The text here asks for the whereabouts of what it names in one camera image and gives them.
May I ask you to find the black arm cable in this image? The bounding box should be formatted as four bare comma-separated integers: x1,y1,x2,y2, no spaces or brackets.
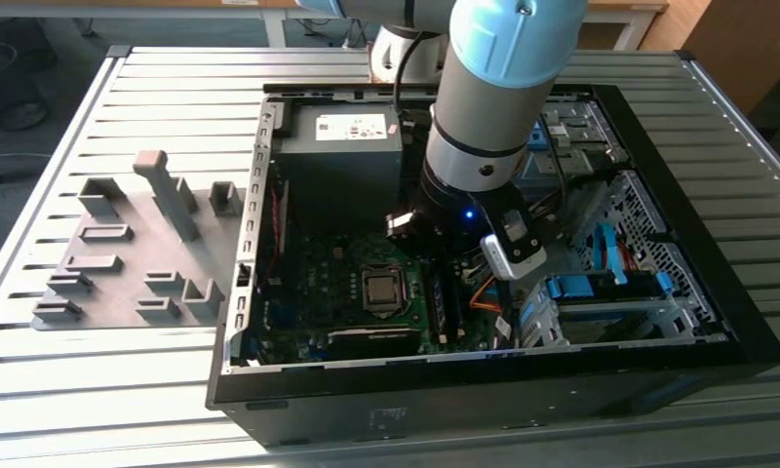
391,28,445,134

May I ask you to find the grey metal drive cage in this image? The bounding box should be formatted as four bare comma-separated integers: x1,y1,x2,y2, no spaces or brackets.
525,99,630,196

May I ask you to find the dark wheeled cart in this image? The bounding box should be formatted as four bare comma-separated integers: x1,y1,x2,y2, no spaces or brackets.
0,17,59,132

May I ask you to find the blue disk carrier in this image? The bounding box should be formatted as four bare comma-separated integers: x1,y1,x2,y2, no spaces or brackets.
546,272,675,299

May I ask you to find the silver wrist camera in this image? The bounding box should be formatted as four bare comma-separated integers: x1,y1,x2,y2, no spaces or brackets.
479,232,550,282

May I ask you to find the green motherboard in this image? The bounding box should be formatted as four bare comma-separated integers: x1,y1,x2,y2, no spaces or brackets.
250,228,519,365

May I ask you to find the grey metal disk bay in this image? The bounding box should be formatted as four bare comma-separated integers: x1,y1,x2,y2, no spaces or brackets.
518,270,730,350

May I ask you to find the brown wooden cabinet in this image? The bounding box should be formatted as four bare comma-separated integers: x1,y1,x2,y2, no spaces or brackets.
641,0,780,116

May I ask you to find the grey plastic parts rack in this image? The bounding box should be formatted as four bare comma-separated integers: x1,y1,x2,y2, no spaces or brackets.
30,149,248,332

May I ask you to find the grey Dell power supply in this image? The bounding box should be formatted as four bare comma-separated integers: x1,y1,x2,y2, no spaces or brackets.
274,104,408,233

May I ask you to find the black graphics card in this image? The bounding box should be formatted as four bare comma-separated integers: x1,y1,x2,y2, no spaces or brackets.
328,324,424,362

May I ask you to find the white framed wooden desk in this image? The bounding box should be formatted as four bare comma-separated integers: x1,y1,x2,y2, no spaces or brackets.
259,0,669,51

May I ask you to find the silver CPU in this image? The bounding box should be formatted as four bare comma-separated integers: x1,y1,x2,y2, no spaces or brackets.
364,275,404,309

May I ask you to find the light blue flat cable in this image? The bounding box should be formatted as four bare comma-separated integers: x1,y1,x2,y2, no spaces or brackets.
594,221,630,287

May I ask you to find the black PC case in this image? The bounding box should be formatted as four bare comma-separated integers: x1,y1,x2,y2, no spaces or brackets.
206,82,780,449

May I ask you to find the CPU socket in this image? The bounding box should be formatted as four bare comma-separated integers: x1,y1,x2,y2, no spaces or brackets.
359,263,412,321

